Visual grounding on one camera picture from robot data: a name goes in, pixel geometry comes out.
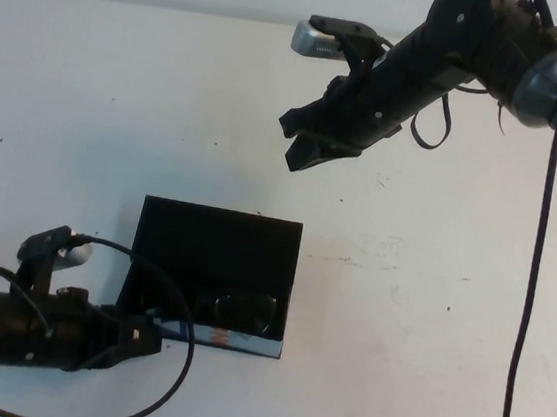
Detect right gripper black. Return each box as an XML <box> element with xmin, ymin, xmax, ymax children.
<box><xmin>272</xmin><ymin>49</ymin><xmax>413</xmax><ymax>186</ymax></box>

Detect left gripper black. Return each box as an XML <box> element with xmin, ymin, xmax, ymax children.
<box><xmin>45</xmin><ymin>284</ymin><xmax>169</xmax><ymax>383</ymax></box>

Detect black framed glasses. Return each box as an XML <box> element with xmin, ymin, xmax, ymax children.
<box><xmin>188</xmin><ymin>283</ymin><xmax>281</xmax><ymax>339</ymax></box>

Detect black printed glasses case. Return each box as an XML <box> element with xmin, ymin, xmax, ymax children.
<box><xmin>111</xmin><ymin>192</ymin><xmax>306</xmax><ymax>361</ymax></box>

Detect thick black camera cable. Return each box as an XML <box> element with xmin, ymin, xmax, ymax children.
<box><xmin>0</xmin><ymin>224</ymin><xmax>208</xmax><ymax>417</ymax></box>

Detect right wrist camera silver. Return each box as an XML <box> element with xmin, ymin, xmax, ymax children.
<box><xmin>287</xmin><ymin>12</ymin><xmax>399</xmax><ymax>81</ymax></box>

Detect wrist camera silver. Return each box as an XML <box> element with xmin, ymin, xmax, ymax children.
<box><xmin>287</xmin><ymin>12</ymin><xmax>399</xmax><ymax>81</ymax></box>
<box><xmin>14</xmin><ymin>221</ymin><xmax>97</xmax><ymax>299</ymax></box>

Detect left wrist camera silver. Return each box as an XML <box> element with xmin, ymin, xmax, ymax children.
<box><xmin>14</xmin><ymin>221</ymin><xmax>97</xmax><ymax>299</ymax></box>

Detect flat black strap loop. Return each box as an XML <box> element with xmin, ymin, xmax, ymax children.
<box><xmin>407</xmin><ymin>89</ymin><xmax>458</xmax><ymax>153</ymax></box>

